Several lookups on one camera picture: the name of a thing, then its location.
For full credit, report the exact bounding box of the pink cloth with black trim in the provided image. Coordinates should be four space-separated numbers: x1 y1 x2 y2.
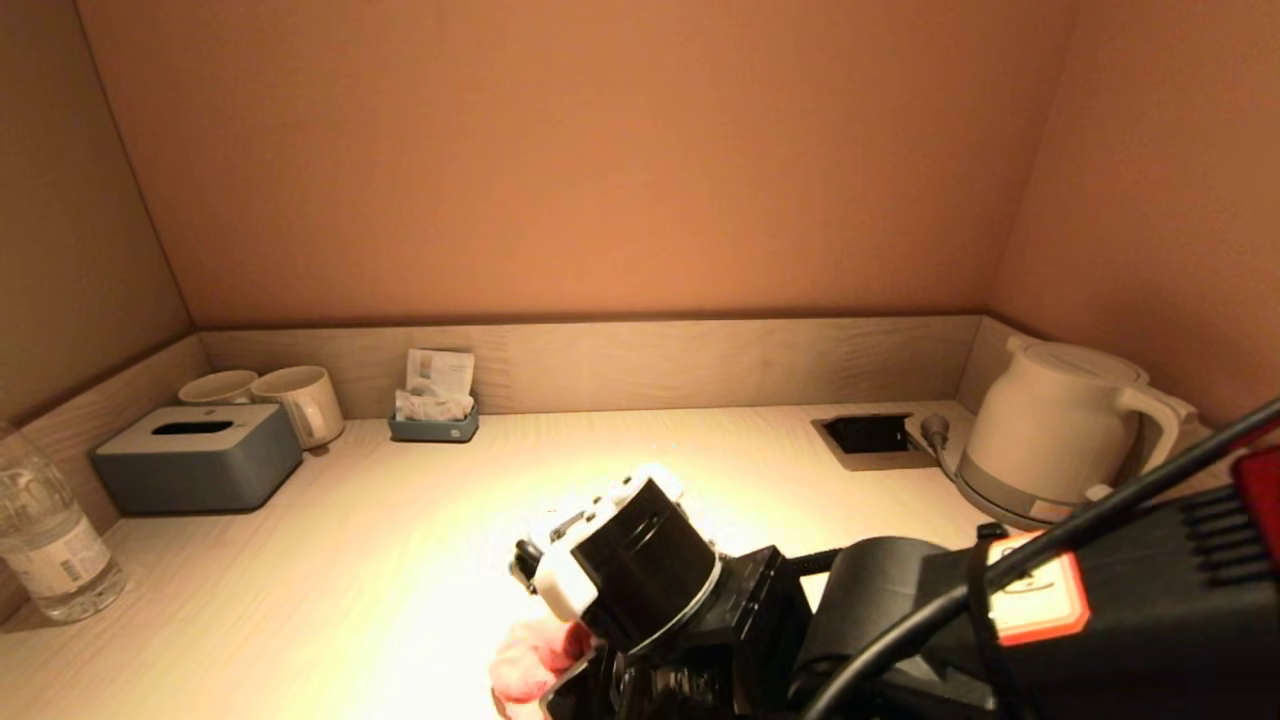
488 618 596 720

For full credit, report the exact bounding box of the recessed black power socket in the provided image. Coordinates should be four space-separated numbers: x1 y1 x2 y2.
810 412 937 472

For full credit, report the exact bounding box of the grey kettle base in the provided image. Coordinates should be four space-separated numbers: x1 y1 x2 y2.
950 465 1063 529

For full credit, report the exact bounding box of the blue-grey sachet tray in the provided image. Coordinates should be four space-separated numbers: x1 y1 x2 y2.
388 407 479 444

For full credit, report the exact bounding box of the flat white paper sachet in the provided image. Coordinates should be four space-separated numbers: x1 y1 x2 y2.
405 349 475 400

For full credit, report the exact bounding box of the white electric kettle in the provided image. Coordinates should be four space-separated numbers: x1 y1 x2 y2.
960 336 1198 526

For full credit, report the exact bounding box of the white ceramic mug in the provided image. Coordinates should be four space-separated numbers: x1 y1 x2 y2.
177 370 259 406
249 366 345 450

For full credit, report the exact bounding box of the grey tissue box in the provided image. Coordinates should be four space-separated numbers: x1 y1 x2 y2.
90 404 303 516

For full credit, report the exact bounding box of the clear plastic water bottle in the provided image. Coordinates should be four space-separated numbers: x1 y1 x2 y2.
0 420 126 623

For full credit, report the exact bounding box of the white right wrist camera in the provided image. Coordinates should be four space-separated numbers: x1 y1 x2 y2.
515 465 687 623

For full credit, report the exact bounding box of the grey kettle power cord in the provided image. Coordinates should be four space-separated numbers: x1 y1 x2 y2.
918 412 967 487

